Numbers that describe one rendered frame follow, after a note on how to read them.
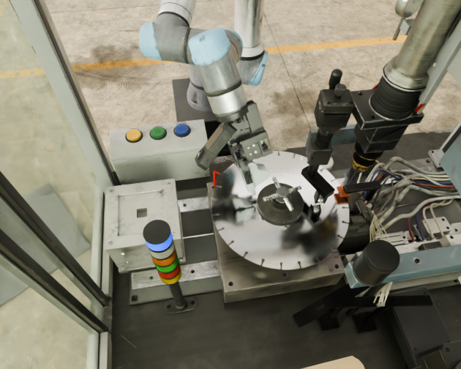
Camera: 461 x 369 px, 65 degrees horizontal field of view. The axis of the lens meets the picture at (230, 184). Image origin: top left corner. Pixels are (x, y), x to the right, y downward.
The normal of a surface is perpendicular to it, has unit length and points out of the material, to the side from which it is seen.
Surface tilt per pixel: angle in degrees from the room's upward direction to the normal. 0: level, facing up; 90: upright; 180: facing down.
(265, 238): 0
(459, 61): 90
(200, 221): 0
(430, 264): 0
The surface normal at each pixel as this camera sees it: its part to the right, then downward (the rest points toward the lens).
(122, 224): 0.02, -0.57
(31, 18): 0.17, 0.81
